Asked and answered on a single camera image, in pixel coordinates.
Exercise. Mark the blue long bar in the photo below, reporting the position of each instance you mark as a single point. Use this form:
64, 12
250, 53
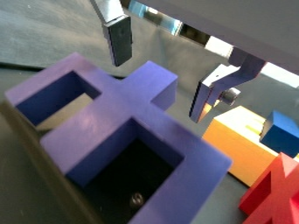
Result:
281, 134

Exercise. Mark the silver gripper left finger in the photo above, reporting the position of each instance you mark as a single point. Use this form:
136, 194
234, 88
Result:
117, 29

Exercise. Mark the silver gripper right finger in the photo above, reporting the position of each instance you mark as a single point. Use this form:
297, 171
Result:
217, 87

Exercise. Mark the purple three-pronged block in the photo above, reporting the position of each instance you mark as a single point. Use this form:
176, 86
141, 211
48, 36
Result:
126, 112

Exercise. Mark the yellow slotted board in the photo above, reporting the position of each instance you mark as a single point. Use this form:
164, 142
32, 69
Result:
234, 133

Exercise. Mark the red block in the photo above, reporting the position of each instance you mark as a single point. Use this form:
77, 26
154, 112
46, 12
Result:
272, 200

